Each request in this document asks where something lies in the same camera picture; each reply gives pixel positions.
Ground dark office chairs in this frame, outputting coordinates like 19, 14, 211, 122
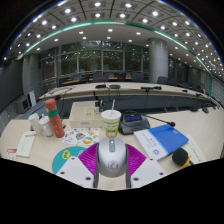
59, 71, 208, 95

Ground red thermos bottle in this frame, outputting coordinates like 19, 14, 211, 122
44, 98, 66, 139

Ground long curved conference desk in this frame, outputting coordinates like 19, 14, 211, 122
38, 81, 221, 109

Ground colourful sticker sheet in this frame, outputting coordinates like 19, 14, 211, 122
61, 127, 101, 148

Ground blue and white book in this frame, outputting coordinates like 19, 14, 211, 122
133, 123, 190, 162

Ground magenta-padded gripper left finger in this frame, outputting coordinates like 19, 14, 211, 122
55, 142, 100, 189

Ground black handheld microphone orange ring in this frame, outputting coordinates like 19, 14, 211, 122
171, 147, 194, 168

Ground white booklet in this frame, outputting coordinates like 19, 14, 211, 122
181, 133, 208, 165

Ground silver computer mouse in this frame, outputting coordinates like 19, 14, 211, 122
96, 137, 128, 179

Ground beige cardboard box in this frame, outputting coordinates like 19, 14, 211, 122
68, 100, 105, 129

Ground white paper cup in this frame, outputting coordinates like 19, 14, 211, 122
27, 112, 44, 137

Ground black conference microphone console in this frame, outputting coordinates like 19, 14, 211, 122
118, 110, 177, 136

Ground white paper leaflet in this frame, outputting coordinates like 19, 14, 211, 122
15, 130, 37, 158

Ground ceiling lights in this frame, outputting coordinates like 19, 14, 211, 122
3, 0, 224, 73

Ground printed paper cup with straw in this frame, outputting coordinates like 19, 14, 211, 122
100, 99, 122, 138

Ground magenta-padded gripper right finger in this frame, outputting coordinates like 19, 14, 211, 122
124, 143, 168, 190

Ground white lidded mug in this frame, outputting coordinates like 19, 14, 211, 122
38, 114, 54, 138

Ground round teal cartoon mouse pad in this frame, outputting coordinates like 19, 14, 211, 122
51, 145, 88, 175

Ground red and white leaflet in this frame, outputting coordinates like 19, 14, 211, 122
5, 147, 18, 161

